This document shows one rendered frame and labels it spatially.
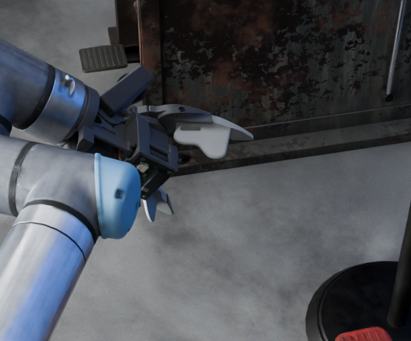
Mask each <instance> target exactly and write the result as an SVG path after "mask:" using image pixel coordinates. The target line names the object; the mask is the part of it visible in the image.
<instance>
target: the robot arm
mask: <svg viewBox="0 0 411 341"><path fill-rule="evenodd" d="M153 81H154V76H153V75H152V74H151V73H150V72H149V71H148V70H147V69H146V68H145V67H144V66H138V67H137V68H135V69H134V70H133V71H132V72H129V73H126V74H123V75H122V76H121V77H120V78H119V79H118V81H117V83H116V84H115V85H114V86H113V87H111V88H110V89H108V90H107V91H106V92H105V93H103V94H102V95H101V96H99V93H98V92H97V91H96V90H95V89H93V88H91V87H89V86H87V85H85V84H84V83H83V82H82V81H81V80H79V79H77V78H75V77H73V76H72V75H70V74H67V73H66V72H64V71H62V70H60V69H58V68H56V67H54V66H52V65H50V64H48V63H47V62H44V61H43V60H40V59H38V58H37V57H35V56H33V55H31V54H29V53H27V52H25V51H24V50H22V49H20V48H18V47H16V46H14V45H12V44H11V43H8V42H7V41H4V40H3V39H1V37H0V214H6V215H9V216H13V217H17V219H16V221H15V222H14V224H13V226H12V228H11V229H10V231H9V233H8V234H7V237H6V238H5V240H4V242H3V244H2V245H1V247H0V341H50V339H51V336H52V334H53V332H54V330H55V328H56V326H57V323H58V321H59V319H60V317H61V315H62V313H63V311H64V309H65V307H66V305H67V303H68V301H69V299H70V296H71V294H72V292H73V290H74V288H75V286H76V283H77V281H78V279H79V277H80V275H81V273H82V270H83V269H84V266H85V265H86V263H87V261H88V259H89V256H90V254H91V252H92V250H93V246H94V245H95V243H96V241H97V239H98V237H99V236H101V238H102V239H105V240H106V239H107V238H112V239H115V240H118V239H121V238H123V237H124V236H125V235H126V234H127V233H128V232H129V231H130V229H131V227H132V225H133V223H134V221H135V218H136V215H137V211H138V208H139V207H140V206H141V199H143V202H144V206H145V212H146V215H147V218H148V219H149V221H150V222H154V221H155V212H156V209H158V210H160V211H162V212H165V213H166V214H169V215H171V214H174V210H173V208H172V205H171V202H170V198H169V196H168V194H166V193H165V192H163V191H162V189H161V186H162V185H163V184H164V183H165V182H166V181H167V180H168V179H169V178H170V177H171V176H172V175H173V174H174V173H175V172H177V171H178V163H177V161H178V150H177V147H175V146H173V145H172V142H171V138H170V137H169V136H168V133H167V131H166V128H167V129H168V130H171V131H175V132H174V140H175V142H177V143H179V144H181V145H195V146H197V147H199V148H200V149H201V150H202V151H203V153H204V154H205V155H206V156H207V157H209V158H215V159H218V158H223V157H224V156H225V155H226V151H227V147H228V142H229V139H232V140H235V141H253V135H252V134H251V133H250V132H248V131H246V130H245V129H243V128H241V127H240V126H238V125H236V124H234V123H232V122H230V121H228V120H225V119H223V118H220V117H218V116H214V115H212V114H211V113H209V112H206V111H203V110H199V109H197V108H192V107H190V106H184V105H179V104H168V105H163V106H147V105H145V106H139V107H136V106H134V105H133V104H137V103H139V102H140V101H142V100H143V99H144V98H145V96H146V94H147V88H148V86H150V84H152V82H153ZM131 105H132V106H131ZM129 106H131V107H130V108H129V109H128V110H127V108H128V107H129ZM12 127H15V128H17V129H20V130H21V131H23V132H25V133H28V134H29V135H32V136H33V137H36V138H37V139H40V140H42V141H44V142H46V143H48V144H53V145H54V144H56V145H58V146H60V147H57V146H53V145H47V144H43V143H37V142H34V141H29V140H25V139H18V138H15V137H10V136H9V135H10V133H11V129H12Z"/></svg>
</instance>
